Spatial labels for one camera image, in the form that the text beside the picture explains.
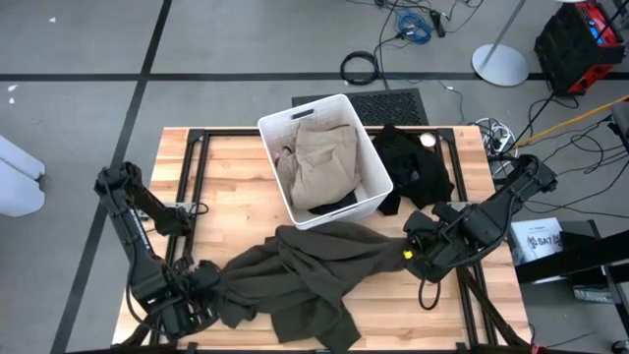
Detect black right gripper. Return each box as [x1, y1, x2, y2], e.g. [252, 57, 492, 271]
[405, 201, 473, 281]

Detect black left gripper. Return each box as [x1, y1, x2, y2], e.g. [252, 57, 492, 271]
[164, 260, 228, 338]

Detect dark olive garment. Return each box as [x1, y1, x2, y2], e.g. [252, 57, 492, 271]
[215, 220, 419, 354]

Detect navy blue knit sweater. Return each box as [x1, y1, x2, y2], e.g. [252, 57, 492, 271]
[308, 191, 359, 216]

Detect beige trousers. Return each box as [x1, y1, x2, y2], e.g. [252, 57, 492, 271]
[275, 120, 363, 211]

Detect pink knit sweater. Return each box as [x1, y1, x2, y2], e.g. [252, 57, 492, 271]
[272, 145, 296, 168]

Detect white plastic laundry basket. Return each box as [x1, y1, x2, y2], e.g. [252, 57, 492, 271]
[257, 92, 394, 231]

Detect large black garment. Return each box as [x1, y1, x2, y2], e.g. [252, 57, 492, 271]
[372, 123, 456, 216]

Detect white printed box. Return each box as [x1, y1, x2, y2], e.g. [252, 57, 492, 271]
[508, 216, 565, 265]

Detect white power strip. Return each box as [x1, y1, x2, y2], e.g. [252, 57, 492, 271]
[474, 116, 518, 158]

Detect black floor vent grate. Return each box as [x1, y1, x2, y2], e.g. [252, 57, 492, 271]
[291, 88, 429, 127]

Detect black shelf unit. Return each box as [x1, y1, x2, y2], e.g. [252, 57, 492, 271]
[510, 219, 629, 354]

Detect yellow pole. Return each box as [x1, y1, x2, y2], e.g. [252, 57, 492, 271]
[512, 95, 629, 149]

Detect round-based floor stand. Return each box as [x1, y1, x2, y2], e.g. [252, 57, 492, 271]
[471, 0, 531, 89]

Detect pale grey object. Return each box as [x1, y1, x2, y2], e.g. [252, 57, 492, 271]
[0, 135, 47, 218]

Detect black power strip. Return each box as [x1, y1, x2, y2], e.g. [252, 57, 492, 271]
[429, 8, 447, 39]

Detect red and black case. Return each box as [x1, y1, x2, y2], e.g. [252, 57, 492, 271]
[534, 0, 628, 98]

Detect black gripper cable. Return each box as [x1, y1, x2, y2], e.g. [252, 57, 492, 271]
[418, 277, 442, 312]

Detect black metal table frame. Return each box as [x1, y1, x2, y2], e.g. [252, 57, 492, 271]
[112, 126, 535, 354]

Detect black coiled cable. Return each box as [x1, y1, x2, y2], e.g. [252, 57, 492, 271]
[339, 50, 380, 87]

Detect blue coiled cable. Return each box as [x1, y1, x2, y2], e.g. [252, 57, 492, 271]
[394, 10, 433, 45]

